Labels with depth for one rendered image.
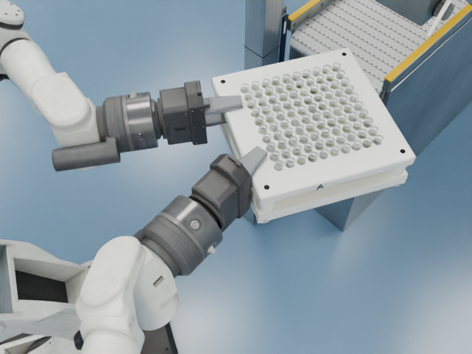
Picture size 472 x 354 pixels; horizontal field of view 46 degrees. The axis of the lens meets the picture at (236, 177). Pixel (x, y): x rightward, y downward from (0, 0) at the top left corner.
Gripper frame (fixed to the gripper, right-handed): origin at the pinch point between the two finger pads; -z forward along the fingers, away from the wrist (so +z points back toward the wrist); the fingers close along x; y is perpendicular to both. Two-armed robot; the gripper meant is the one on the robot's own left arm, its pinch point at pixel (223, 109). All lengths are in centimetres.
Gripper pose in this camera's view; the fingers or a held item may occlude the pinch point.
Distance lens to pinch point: 87.9
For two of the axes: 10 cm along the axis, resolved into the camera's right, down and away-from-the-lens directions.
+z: -9.9, 1.5, -0.8
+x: 0.2, 5.5, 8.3
